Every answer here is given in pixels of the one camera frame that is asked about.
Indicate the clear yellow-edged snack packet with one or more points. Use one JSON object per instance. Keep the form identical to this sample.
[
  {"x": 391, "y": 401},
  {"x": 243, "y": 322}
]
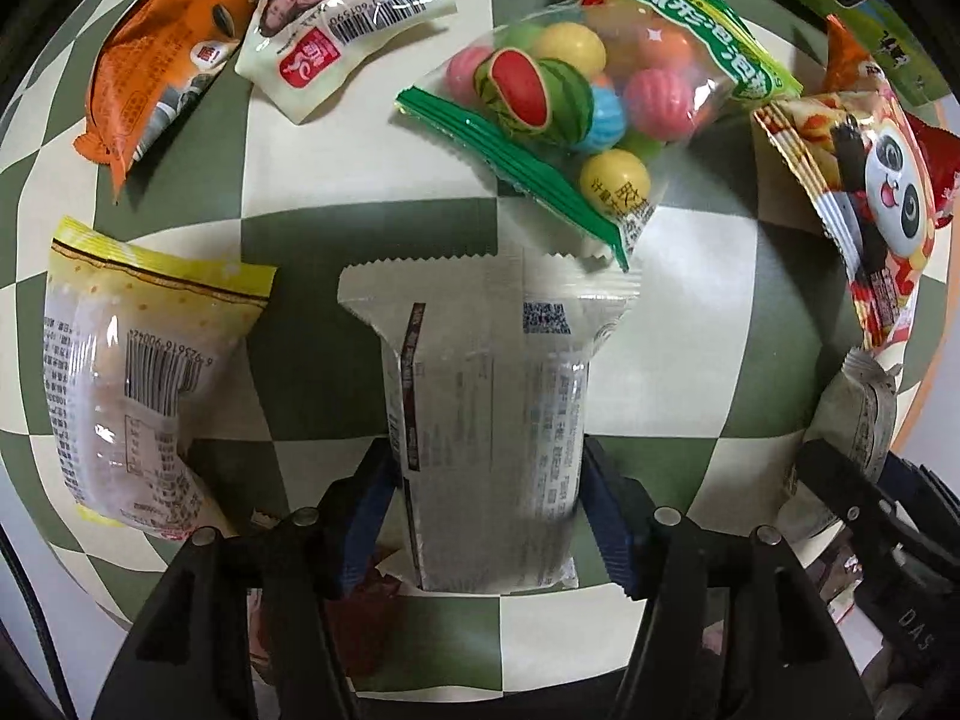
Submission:
[{"x": 127, "y": 360}]

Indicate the white snack packet red label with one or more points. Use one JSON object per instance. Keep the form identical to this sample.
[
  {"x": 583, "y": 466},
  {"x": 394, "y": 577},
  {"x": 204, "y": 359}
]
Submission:
[{"x": 487, "y": 390}]

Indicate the clear green gumball bag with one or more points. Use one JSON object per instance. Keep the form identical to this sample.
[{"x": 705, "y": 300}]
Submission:
[{"x": 570, "y": 82}]

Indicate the grey foil snack packet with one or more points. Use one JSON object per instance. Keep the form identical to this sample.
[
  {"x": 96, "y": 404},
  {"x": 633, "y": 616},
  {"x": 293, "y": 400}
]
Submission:
[{"x": 847, "y": 405}]

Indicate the orange snack packet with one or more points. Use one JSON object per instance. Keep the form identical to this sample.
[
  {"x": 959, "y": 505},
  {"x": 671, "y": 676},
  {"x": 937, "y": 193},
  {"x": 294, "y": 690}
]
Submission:
[{"x": 165, "y": 37}]

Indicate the red panda snack packet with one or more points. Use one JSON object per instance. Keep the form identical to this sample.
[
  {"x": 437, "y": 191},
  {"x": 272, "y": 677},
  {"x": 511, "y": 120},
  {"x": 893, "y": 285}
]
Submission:
[{"x": 892, "y": 187}]

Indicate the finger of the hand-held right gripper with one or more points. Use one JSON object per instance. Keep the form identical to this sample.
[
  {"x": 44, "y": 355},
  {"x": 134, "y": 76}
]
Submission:
[{"x": 832, "y": 476}]

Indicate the white snack packet with barcode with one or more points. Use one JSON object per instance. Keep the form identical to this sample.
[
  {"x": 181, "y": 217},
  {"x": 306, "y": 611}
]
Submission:
[{"x": 337, "y": 22}]

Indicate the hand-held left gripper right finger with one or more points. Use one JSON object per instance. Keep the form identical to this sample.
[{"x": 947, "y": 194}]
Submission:
[{"x": 607, "y": 525}]

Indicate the small orange-brown packet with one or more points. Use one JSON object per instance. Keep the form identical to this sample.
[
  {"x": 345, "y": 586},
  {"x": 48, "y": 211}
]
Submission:
[{"x": 847, "y": 60}]

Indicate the green white checkered cloth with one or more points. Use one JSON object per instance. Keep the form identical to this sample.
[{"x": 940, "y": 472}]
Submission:
[{"x": 375, "y": 165}]

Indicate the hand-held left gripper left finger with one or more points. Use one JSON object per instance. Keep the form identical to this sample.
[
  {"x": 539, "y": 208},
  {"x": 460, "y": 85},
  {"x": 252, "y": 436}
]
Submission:
[{"x": 367, "y": 510}]

